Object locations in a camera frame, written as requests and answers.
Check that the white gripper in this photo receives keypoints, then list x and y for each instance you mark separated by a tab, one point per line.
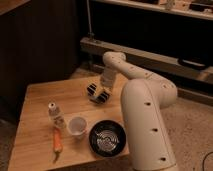
105	87

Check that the small white bottle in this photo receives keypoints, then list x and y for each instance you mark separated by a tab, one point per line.
56	116

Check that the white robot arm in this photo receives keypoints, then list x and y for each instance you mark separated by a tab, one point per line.
142	98

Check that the black ceramic bowl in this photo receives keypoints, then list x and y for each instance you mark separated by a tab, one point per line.
107	138

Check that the black striped rectangular object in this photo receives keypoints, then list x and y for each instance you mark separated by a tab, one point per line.
97	94

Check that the white plastic cup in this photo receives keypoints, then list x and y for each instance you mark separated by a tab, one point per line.
77	127

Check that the vertical metal pole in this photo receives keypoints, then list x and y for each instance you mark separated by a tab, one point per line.
90	32

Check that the grey metal beam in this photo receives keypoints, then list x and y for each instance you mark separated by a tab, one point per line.
147	59

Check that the orange carrot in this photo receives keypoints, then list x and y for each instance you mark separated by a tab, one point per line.
57	144

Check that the wooden shelf with items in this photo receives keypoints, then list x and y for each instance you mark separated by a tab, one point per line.
176	7

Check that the black handle on beam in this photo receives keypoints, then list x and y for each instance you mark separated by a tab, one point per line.
196	66

